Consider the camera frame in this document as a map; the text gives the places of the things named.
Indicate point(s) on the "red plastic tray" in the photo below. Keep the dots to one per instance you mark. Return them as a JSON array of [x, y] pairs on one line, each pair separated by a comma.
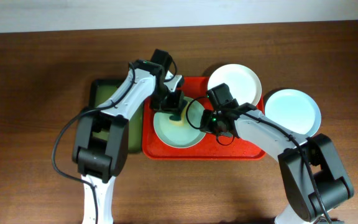
[[207, 149]]

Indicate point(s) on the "white plate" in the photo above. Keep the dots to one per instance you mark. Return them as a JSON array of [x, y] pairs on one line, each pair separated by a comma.
[[243, 83]]

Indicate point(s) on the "dark green tray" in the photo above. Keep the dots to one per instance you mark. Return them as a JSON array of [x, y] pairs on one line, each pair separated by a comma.
[[100, 91]]

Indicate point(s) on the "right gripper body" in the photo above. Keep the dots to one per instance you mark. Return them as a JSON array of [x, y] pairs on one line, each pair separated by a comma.
[[206, 117]]

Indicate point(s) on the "light blue plate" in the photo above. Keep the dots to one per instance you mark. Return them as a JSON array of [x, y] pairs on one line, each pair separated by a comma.
[[294, 110]]

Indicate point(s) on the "yellow green sponge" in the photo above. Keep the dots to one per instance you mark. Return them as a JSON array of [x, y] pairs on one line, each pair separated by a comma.
[[178, 119]]

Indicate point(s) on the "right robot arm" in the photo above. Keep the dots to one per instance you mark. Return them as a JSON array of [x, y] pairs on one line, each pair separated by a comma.
[[313, 174]]

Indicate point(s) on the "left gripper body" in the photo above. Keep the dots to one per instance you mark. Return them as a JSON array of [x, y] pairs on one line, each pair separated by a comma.
[[173, 106]]

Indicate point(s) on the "light green plate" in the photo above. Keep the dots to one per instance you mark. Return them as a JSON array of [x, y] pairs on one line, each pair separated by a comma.
[[180, 136]]

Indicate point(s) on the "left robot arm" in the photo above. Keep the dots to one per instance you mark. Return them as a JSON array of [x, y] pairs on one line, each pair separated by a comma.
[[102, 135]]

